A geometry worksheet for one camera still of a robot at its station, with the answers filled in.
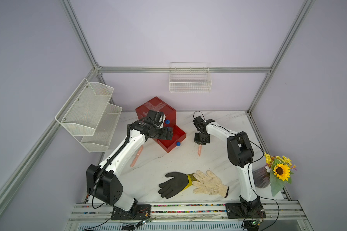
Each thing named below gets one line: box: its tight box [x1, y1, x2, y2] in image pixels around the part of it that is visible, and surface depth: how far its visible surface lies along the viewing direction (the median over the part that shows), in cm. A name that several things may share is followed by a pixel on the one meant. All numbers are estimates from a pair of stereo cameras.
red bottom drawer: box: [157, 124, 187, 153], surface depth 98 cm
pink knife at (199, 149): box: [197, 143, 202, 157], surface depth 100 cm
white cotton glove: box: [192, 169, 230, 198], surface depth 84 cm
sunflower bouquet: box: [264, 152, 297, 198], surface depth 63 cm
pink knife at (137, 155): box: [130, 145, 144, 168], surface depth 97 cm
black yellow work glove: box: [158, 171, 190, 199], surface depth 83 cm
